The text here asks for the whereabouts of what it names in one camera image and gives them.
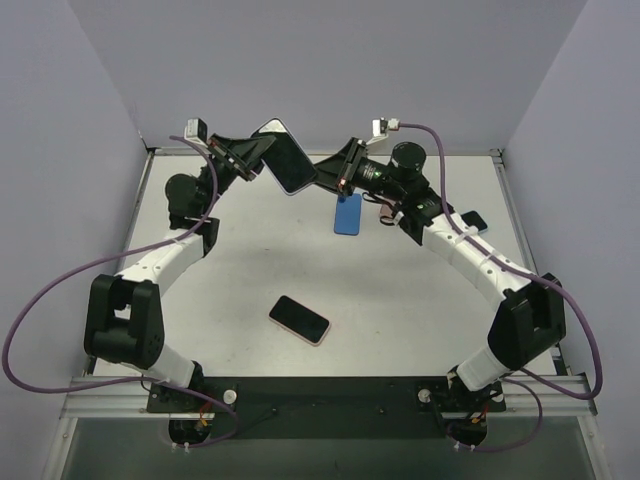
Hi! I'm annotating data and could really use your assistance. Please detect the lavender phone case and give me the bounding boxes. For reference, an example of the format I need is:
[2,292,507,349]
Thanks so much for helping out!
[249,117,319,197]

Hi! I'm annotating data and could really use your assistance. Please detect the pink phone case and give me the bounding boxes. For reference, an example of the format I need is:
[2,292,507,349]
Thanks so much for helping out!
[379,200,399,226]

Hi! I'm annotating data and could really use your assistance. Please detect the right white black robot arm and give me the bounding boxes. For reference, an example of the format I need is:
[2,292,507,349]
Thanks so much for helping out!
[314,139,566,394]

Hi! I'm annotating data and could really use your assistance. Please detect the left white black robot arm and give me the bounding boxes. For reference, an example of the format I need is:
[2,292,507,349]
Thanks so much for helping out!
[84,135,275,412]

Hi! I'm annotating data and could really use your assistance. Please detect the phone in blue case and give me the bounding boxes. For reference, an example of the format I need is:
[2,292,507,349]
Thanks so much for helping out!
[461,210,488,233]

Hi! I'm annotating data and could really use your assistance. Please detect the phone in pink case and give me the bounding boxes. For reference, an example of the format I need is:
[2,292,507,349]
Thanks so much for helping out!
[269,296,330,346]

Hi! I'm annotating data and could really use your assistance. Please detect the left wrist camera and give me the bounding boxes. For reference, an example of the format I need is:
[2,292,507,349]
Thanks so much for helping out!
[183,118,208,145]

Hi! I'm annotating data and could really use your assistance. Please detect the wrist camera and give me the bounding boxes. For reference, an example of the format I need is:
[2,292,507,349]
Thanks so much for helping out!
[183,118,208,145]
[366,118,400,146]

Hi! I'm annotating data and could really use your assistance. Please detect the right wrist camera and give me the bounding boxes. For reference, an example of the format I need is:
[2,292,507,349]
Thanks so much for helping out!
[366,118,400,146]

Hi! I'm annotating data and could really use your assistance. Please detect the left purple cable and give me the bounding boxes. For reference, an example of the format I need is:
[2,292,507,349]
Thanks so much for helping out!
[1,133,241,449]

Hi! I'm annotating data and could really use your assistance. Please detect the purple cable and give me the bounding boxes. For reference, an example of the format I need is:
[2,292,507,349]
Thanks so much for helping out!
[1,133,241,449]
[399,121,604,454]

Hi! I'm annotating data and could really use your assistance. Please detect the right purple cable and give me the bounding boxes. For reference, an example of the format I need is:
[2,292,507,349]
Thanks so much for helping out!
[399,121,604,454]

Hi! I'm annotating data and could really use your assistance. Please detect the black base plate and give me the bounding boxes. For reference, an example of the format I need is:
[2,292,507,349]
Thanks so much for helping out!
[147,376,506,440]

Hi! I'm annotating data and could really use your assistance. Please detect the aluminium front rail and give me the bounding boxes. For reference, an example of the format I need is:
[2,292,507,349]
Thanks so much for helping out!
[61,375,598,420]

